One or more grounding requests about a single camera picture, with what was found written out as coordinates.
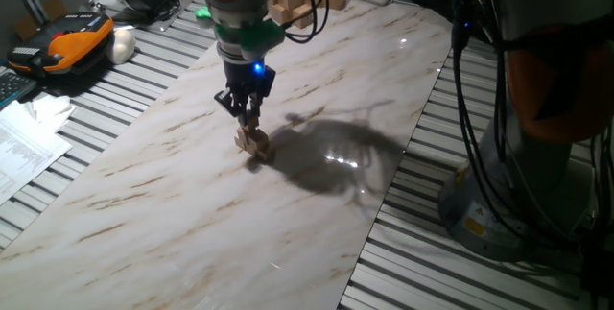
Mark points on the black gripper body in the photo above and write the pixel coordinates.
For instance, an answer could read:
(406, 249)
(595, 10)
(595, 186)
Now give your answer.
(249, 79)

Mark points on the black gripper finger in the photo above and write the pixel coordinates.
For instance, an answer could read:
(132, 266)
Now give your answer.
(230, 101)
(254, 106)

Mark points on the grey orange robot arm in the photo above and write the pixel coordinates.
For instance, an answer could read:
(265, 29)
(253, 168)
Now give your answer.
(527, 180)

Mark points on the green wrist adapter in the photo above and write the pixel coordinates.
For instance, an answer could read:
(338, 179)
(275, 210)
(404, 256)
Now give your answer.
(261, 36)

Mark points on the white rounded object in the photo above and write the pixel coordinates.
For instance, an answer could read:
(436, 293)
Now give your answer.
(122, 46)

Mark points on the marble pattern board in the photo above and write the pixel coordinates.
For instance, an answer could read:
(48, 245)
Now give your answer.
(192, 228)

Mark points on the orange black teach pendant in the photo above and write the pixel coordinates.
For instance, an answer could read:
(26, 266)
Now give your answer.
(67, 46)

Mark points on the white crumpled tissue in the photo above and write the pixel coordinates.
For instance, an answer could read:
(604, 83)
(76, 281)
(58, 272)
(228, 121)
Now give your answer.
(53, 108)

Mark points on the brown cardboard piece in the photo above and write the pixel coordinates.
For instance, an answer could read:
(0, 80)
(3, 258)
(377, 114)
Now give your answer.
(55, 8)
(26, 28)

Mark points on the printed paper sheet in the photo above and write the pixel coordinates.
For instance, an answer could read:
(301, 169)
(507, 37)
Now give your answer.
(24, 156)

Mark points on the black keyboard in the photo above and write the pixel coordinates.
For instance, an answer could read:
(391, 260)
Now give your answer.
(12, 87)

